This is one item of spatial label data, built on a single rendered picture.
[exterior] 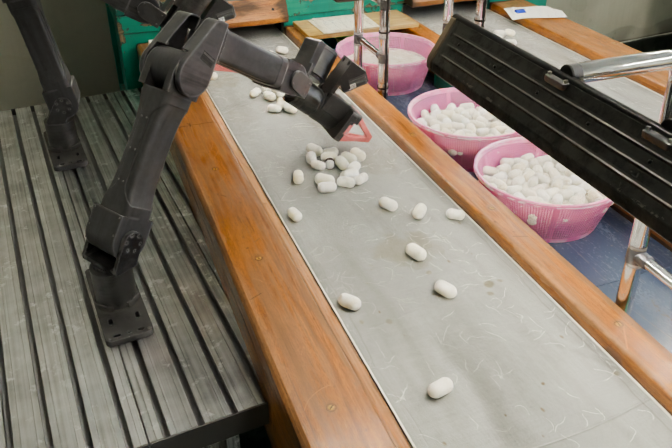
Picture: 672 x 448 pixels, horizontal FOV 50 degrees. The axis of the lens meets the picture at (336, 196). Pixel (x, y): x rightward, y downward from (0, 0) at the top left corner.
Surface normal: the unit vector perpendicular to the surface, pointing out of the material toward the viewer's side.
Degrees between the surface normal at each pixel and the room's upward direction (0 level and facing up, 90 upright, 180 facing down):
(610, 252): 0
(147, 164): 88
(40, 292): 0
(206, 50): 90
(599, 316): 0
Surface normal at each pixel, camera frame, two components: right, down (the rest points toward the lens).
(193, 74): 0.79, 0.30
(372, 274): 0.00, -0.86
